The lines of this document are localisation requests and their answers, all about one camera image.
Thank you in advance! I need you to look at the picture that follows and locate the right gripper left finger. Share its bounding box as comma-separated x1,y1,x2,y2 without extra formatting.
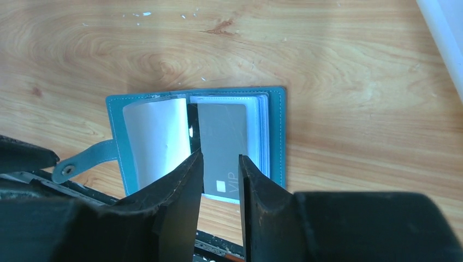
1,152,203,261

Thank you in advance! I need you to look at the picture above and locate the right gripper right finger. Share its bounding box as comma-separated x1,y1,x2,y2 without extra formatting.
239,155,462,261

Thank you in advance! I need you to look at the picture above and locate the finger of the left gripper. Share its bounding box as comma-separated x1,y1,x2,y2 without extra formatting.
1,135,60,174

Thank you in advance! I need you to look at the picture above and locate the blue card holder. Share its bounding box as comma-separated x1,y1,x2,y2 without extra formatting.
52,86,286,195

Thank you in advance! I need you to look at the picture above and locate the white plastic bin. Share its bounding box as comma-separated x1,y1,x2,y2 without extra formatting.
416,0,462,98

